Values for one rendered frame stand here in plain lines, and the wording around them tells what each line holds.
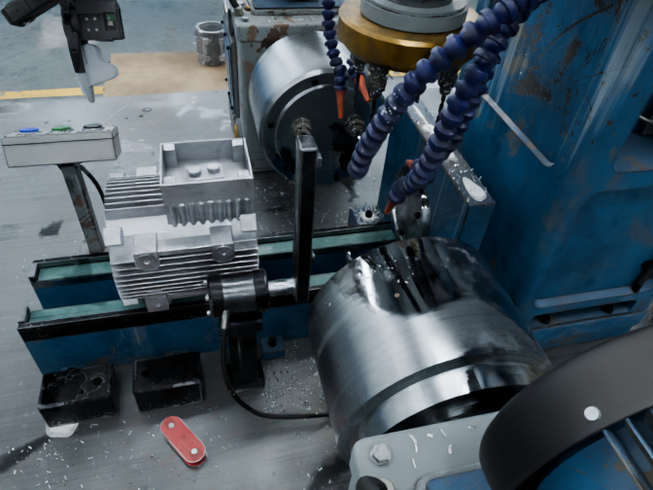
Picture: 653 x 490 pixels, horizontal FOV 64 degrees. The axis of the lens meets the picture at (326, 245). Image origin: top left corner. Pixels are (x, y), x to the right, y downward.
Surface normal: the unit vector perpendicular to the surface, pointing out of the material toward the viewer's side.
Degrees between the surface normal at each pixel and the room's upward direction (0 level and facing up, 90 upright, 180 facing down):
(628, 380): 29
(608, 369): 36
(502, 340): 17
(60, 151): 66
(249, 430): 0
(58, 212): 0
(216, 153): 90
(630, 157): 3
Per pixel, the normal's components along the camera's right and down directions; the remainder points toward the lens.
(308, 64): -0.22, -0.66
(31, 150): 0.23, 0.33
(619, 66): -0.97, 0.11
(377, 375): -0.66, -0.41
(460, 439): 0.07, -0.72
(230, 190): 0.22, 0.69
